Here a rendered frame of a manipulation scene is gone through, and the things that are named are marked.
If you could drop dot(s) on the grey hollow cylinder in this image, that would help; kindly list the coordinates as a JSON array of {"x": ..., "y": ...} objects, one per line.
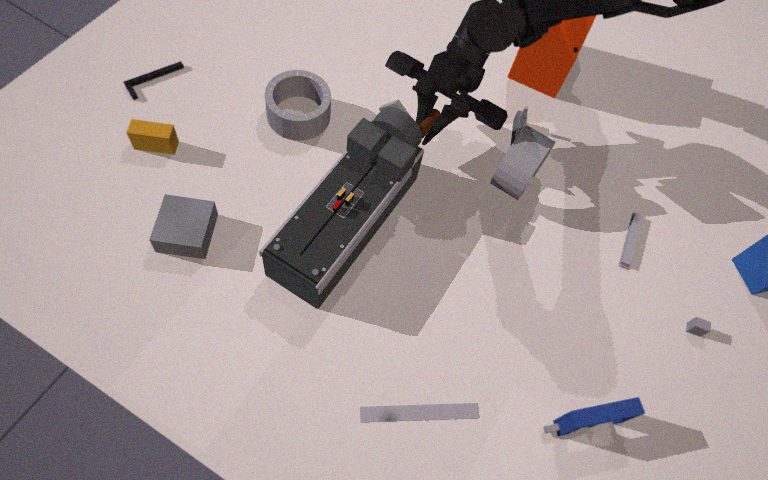
[
  {"x": 521, "y": 162},
  {"x": 298, "y": 83}
]

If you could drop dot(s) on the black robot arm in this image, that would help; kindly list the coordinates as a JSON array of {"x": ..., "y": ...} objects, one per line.
[{"x": 493, "y": 27}]

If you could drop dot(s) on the black l-shaped bar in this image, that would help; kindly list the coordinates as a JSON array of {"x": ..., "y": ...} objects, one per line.
[{"x": 150, "y": 76}]

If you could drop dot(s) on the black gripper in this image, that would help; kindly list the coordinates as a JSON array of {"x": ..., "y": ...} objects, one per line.
[{"x": 485, "y": 111}]

